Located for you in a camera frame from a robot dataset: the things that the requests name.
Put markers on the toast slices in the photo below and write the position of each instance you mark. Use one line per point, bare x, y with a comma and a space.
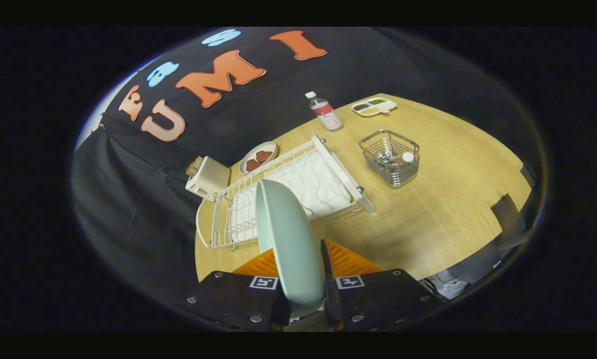
194, 165

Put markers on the brown cookie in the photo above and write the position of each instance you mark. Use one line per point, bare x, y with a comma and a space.
252, 165
264, 156

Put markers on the clear plastic bottle red label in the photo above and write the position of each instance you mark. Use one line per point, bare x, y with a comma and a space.
328, 114

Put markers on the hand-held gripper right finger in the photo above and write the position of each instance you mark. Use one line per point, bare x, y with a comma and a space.
330, 294

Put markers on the small beige plate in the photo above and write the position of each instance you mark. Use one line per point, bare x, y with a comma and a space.
270, 147

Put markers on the black backdrop cloth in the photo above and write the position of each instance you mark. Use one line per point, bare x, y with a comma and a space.
143, 209

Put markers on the white toaster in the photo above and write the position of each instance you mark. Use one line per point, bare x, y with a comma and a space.
213, 179

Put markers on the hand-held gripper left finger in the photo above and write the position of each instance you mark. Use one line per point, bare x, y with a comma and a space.
238, 299

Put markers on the white divided tray with beans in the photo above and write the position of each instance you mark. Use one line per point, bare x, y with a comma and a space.
374, 106

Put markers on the light green plate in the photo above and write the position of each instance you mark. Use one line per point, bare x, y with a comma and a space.
291, 244

